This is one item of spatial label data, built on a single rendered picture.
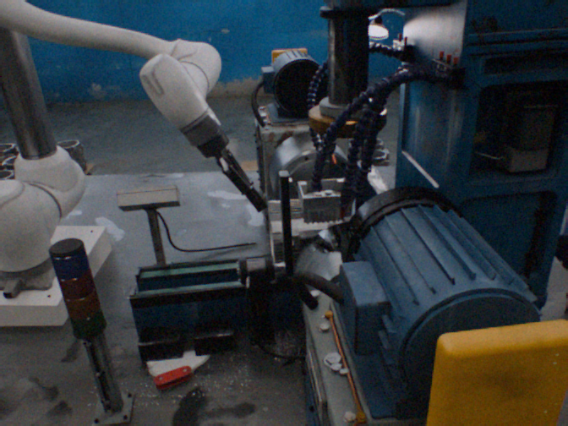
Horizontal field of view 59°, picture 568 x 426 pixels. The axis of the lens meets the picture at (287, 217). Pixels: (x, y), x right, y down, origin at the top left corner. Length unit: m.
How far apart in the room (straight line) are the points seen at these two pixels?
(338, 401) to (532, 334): 0.27
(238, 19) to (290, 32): 0.67
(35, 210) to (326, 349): 0.97
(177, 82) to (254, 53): 5.66
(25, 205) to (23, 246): 0.11
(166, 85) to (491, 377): 0.89
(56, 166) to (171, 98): 0.54
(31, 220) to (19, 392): 0.44
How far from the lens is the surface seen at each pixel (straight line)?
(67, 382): 1.33
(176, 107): 1.16
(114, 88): 7.32
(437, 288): 0.54
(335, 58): 1.12
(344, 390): 0.68
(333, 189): 1.29
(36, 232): 1.49
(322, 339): 0.75
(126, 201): 1.49
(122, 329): 1.42
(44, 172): 1.58
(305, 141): 1.50
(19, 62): 1.52
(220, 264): 1.38
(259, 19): 6.74
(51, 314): 1.49
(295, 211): 1.22
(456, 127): 1.08
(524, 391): 0.54
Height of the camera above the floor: 1.66
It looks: 28 degrees down
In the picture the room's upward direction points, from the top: 3 degrees counter-clockwise
